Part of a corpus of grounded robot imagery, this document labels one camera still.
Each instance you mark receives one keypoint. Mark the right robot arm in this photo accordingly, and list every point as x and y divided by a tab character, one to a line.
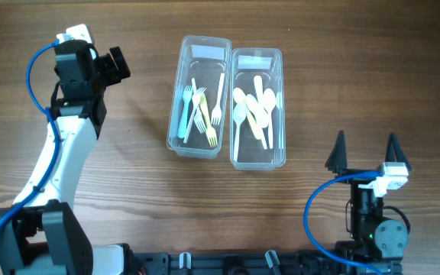
379	232

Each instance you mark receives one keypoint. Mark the yellow plastic fork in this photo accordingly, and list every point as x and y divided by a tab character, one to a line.
210	131

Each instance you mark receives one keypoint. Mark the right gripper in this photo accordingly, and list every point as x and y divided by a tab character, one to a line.
338	158

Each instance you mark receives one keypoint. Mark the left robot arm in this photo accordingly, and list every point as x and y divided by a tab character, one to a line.
39	233

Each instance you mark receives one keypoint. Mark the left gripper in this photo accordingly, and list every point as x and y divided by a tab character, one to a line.
113	75

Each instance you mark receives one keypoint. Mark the light blue plastic fork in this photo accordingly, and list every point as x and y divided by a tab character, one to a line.
186	97

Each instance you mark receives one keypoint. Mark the white plastic spoon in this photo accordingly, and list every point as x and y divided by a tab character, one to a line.
262	118
239	115

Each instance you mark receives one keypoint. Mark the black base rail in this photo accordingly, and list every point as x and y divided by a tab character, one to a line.
270	262

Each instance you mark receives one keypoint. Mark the white plastic fork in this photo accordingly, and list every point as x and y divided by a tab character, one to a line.
195	101
217	112
200	125

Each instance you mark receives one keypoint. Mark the yellow plastic spoon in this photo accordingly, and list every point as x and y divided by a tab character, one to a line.
240	98

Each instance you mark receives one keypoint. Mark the left clear plastic container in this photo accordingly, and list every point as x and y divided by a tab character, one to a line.
204	59

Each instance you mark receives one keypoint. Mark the right clear plastic container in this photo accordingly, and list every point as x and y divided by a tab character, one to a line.
246	63

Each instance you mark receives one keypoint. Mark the clear plastic container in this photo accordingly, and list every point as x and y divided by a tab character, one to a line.
246	63
204	59

